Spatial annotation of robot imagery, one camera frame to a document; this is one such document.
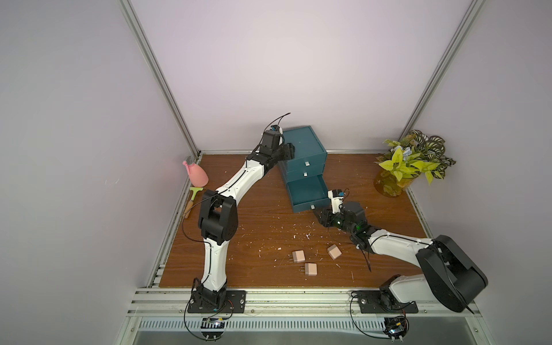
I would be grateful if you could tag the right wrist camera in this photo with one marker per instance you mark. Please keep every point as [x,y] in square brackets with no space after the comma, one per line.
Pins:
[336,197]

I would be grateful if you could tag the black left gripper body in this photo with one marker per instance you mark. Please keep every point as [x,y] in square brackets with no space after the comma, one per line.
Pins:
[283,154]

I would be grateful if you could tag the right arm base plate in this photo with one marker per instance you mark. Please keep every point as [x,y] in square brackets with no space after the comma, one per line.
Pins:
[377,301]

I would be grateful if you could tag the right controller board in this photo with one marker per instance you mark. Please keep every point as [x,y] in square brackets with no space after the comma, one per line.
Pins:
[396,328]

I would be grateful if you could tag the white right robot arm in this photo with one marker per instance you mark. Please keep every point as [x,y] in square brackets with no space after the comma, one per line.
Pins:
[448,275]

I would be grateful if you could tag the pink plug bottom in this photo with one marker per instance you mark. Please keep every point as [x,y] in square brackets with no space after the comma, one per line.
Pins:
[310,269]

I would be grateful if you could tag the green artificial plant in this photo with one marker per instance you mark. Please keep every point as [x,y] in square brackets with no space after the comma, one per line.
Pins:
[415,155]

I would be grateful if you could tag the left controller board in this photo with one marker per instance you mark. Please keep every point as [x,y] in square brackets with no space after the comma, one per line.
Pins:
[212,329]

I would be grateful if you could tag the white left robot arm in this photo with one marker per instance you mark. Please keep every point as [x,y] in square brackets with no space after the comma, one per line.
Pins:
[218,219]

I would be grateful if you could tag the controller board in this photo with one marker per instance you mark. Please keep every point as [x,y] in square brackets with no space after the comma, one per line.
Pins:
[212,329]
[396,328]

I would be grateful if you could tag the green wooden handled brush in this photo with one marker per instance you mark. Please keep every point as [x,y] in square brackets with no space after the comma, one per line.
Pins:
[194,191]

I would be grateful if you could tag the pink plug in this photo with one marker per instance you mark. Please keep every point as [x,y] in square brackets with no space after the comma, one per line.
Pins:
[334,252]
[310,269]
[298,256]

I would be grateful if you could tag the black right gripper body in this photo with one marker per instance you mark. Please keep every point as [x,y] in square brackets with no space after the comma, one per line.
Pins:
[325,215]

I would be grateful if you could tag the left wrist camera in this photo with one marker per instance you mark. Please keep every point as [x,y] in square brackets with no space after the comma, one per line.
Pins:
[272,138]

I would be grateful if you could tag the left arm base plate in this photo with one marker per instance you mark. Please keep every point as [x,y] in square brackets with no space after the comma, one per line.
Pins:
[225,301]

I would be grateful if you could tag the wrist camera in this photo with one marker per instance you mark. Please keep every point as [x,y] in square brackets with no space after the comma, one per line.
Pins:
[336,197]
[272,138]

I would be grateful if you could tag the teal bottom drawer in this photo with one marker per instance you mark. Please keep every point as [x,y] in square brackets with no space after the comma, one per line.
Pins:
[306,192]

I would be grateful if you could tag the dark teal drawer cabinet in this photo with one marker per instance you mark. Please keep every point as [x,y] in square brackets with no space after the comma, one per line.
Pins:
[308,148]

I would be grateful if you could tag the amber glass vase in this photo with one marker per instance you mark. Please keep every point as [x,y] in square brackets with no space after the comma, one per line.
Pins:
[386,184]

